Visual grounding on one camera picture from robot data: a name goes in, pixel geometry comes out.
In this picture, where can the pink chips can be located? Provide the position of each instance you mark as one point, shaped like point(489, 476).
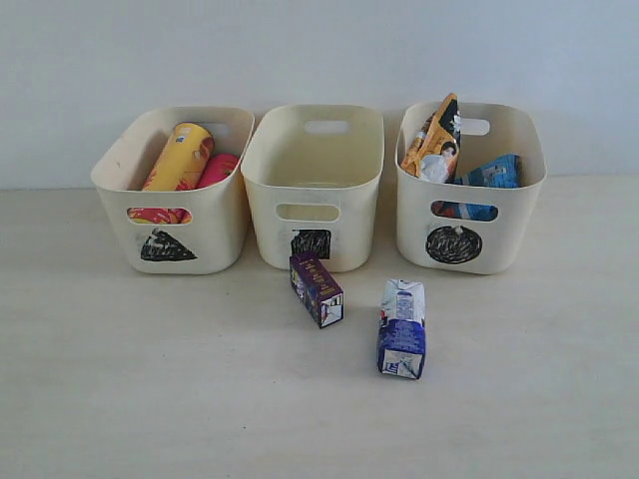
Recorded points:
point(218, 168)

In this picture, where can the cream bin square mark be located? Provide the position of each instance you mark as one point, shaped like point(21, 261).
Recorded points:
point(312, 174)

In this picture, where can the cream bin circle mark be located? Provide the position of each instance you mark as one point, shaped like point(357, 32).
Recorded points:
point(488, 131)

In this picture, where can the cream bin triangle mark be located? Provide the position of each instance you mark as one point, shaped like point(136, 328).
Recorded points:
point(214, 237)

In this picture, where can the orange snack bag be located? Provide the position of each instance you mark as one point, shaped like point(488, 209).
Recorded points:
point(433, 153)

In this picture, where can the purple drink carton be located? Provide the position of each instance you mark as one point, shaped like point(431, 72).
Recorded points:
point(317, 290)

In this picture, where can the yellow chips can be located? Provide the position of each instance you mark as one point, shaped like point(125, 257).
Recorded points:
point(178, 168)

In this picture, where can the blue snack bag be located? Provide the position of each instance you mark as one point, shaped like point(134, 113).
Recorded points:
point(501, 173)

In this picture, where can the blue white milk carton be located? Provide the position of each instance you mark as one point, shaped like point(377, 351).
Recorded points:
point(401, 345)

